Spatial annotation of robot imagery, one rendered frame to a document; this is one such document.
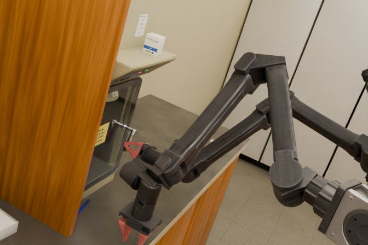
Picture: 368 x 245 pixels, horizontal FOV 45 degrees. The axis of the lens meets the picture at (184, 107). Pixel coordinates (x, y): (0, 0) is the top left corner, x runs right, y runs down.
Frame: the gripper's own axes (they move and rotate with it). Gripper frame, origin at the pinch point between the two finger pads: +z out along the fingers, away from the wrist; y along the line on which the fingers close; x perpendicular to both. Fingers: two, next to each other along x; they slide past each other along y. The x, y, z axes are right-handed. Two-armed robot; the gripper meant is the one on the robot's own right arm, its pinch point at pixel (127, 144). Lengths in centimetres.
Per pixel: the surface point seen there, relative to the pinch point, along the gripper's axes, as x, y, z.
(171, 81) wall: -36, -146, 49
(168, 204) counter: 15.8, -16.7, -19.2
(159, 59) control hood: -31.3, 19.1, -5.8
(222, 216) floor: 43, -204, -16
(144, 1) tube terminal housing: -46, 24, 5
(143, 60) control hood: -28.3, 26.6, -4.2
